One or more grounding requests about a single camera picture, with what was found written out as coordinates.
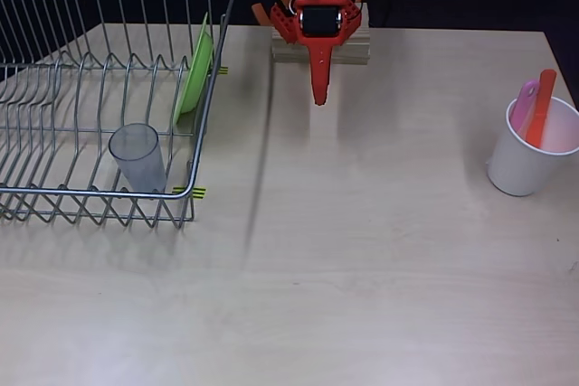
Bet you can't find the green plastic plate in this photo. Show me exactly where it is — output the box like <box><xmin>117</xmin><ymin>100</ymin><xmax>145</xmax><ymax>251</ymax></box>
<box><xmin>173</xmin><ymin>13</ymin><xmax>215</xmax><ymax>127</ymax></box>

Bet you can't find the translucent grey plastic tumbler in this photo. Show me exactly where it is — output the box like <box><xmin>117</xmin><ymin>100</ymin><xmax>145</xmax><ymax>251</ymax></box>
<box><xmin>108</xmin><ymin>122</ymin><xmax>167</xmax><ymax>193</ymax></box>

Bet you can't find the pink plastic utensil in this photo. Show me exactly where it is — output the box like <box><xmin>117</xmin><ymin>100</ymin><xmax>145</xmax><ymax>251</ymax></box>
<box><xmin>510</xmin><ymin>80</ymin><xmax>541</xmax><ymax>137</ymax></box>

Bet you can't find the orange plastic knife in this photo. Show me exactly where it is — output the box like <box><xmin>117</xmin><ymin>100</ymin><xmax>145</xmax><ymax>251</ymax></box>
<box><xmin>525</xmin><ymin>69</ymin><xmax>556</xmax><ymax>148</ymax></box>

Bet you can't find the stacked plywood base block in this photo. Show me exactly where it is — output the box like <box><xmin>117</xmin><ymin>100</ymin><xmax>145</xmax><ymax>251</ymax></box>
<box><xmin>271</xmin><ymin>1</ymin><xmax>372</xmax><ymax>66</ymax></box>

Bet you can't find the white paper cup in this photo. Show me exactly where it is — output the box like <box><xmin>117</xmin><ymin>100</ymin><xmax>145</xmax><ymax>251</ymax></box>
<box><xmin>487</xmin><ymin>96</ymin><xmax>579</xmax><ymax>197</ymax></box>

